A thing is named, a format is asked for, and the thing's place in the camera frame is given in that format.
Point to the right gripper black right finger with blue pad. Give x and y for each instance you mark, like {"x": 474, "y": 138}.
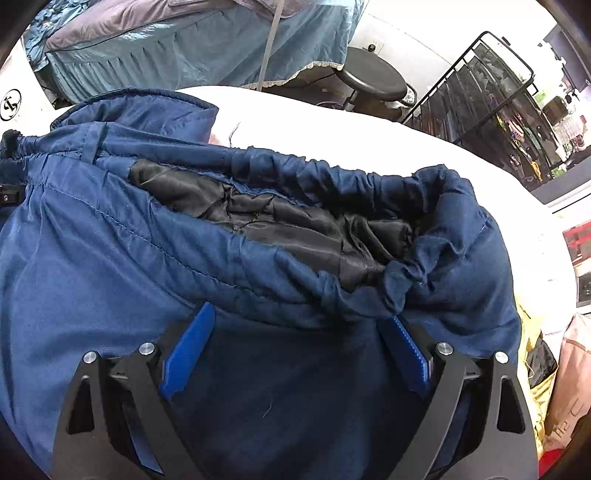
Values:
{"x": 502, "y": 444}

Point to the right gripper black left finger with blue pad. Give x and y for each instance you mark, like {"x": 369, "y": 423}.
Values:
{"x": 116, "y": 420}

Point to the navy blue jacket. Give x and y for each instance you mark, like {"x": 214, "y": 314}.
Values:
{"x": 131, "y": 221}

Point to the black metal clothes rack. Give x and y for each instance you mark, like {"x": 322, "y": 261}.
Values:
{"x": 484, "y": 104}

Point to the golden yellow satin garment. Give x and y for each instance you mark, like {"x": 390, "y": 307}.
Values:
{"x": 537, "y": 369}

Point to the pink polka dot sheet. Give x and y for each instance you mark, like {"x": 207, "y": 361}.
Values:
{"x": 543, "y": 274}

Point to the white machine with screen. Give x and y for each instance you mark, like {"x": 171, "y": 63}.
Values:
{"x": 24, "y": 105}

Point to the black round stool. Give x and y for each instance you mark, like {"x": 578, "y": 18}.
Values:
{"x": 365, "y": 72}

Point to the teal bed skirt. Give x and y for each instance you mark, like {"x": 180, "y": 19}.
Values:
{"x": 231, "y": 47}

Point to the grey blanket on bed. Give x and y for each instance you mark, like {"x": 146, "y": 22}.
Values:
{"x": 105, "y": 19}

